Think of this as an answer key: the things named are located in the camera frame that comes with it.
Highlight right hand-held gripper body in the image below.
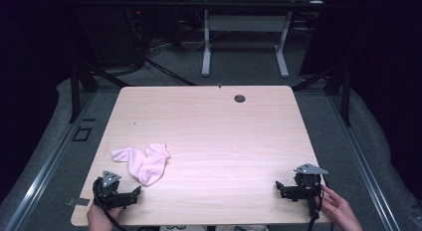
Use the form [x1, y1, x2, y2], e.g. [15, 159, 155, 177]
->
[284, 162, 329, 219]

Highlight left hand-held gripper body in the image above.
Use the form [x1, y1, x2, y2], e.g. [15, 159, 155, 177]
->
[92, 170, 139, 211]

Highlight pink sock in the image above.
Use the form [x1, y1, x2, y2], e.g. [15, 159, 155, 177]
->
[111, 146, 149, 183]
[137, 142, 171, 187]

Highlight person's left hand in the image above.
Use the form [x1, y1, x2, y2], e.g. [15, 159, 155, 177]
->
[86, 203, 124, 231]

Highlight person's right hand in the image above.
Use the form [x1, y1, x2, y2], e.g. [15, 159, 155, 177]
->
[315, 184, 365, 231]

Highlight black equipment cabinet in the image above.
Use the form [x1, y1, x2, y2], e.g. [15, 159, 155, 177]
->
[78, 6, 147, 69]

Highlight white desk with metal legs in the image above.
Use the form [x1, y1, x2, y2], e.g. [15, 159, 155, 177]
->
[182, 0, 328, 79]

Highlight left hand-held gripper black cable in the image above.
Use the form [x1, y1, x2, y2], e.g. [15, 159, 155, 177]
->
[93, 177, 127, 231]

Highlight hand-held gripper black cable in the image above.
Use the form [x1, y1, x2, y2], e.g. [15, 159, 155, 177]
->
[307, 182, 324, 231]
[93, 177, 127, 231]

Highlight right hand-held gripper black cable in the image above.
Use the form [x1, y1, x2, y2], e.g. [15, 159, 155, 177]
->
[307, 182, 324, 231]

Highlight grey metal table bracket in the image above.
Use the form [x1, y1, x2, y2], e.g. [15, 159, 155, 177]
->
[65, 197, 92, 207]

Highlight aluminium floor rail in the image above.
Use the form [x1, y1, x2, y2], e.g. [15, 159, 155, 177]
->
[2, 91, 98, 231]
[327, 95, 403, 231]

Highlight black metal frame stand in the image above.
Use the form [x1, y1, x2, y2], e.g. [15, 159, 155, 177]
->
[69, 62, 132, 124]
[292, 62, 353, 127]

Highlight black floor cables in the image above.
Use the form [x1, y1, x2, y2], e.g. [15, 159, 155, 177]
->
[144, 38, 198, 87]

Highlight black horizontal frame bar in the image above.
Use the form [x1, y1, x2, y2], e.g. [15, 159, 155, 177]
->
[64, 0, 349, 10]

